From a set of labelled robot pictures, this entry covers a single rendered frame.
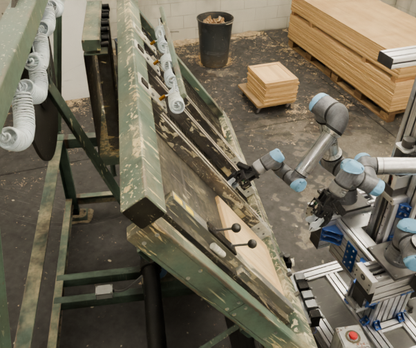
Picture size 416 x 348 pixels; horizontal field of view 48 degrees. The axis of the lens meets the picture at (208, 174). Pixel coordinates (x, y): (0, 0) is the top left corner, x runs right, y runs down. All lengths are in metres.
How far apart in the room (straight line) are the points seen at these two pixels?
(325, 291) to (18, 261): 2.33
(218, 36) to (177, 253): 5.16
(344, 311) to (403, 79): 3.11
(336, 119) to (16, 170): 3.41
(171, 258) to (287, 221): 2.66
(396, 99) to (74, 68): 3.74
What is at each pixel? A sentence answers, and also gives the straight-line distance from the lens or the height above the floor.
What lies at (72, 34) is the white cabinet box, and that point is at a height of 0.81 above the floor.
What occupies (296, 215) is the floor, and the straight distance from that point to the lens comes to 4.20.
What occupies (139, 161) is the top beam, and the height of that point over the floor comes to 1.90.
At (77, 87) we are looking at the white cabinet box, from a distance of 5.98.
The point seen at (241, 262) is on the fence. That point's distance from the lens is 1.99.
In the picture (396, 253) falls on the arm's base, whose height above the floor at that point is 1.10.
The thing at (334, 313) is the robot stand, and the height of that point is 0.21.
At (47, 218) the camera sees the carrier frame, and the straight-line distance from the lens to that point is 3.07.
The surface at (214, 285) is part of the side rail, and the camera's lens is 1.68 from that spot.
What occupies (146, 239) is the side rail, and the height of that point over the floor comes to 1.73.
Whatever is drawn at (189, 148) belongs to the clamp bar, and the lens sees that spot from 2.18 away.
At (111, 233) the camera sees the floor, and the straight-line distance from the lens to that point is 4.01.
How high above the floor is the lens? 2.77
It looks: 37 degrees down
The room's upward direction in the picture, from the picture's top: 1 degrees clockwise
